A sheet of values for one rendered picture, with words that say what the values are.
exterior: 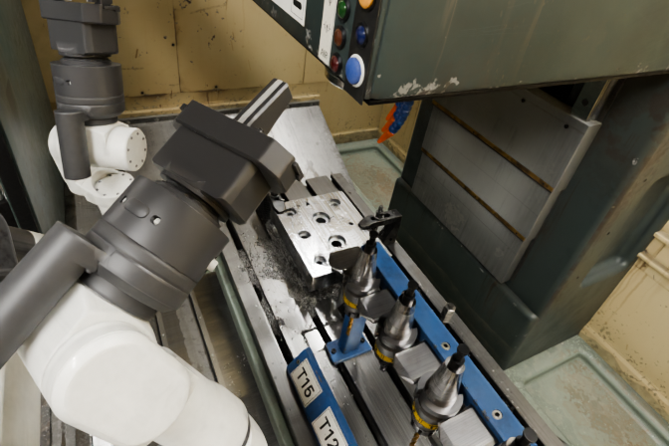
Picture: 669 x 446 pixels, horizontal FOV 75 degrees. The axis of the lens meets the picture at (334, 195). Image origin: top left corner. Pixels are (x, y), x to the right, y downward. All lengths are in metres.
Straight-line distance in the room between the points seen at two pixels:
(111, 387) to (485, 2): 0.50
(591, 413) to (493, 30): 1.30
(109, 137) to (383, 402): 0.73
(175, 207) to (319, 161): 1.63
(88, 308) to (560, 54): 0.62
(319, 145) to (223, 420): 1.62
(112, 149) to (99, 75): 0.10
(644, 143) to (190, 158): 0.90
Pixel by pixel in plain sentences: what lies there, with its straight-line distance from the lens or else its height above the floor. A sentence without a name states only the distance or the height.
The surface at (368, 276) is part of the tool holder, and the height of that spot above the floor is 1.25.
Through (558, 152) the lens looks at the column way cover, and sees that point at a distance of 1.11.
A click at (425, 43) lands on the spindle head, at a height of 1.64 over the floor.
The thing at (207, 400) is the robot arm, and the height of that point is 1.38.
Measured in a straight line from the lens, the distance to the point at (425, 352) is 0.71.
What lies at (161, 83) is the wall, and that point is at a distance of 1.88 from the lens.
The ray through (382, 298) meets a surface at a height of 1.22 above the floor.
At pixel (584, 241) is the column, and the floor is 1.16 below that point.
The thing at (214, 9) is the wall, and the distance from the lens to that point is 1.82.
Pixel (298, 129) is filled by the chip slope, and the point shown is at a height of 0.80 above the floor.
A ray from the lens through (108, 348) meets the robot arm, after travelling 0.32.
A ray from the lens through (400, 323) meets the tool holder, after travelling 0.67.
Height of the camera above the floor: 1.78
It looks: 37 degrees down
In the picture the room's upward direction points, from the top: 9 degrees clockwise
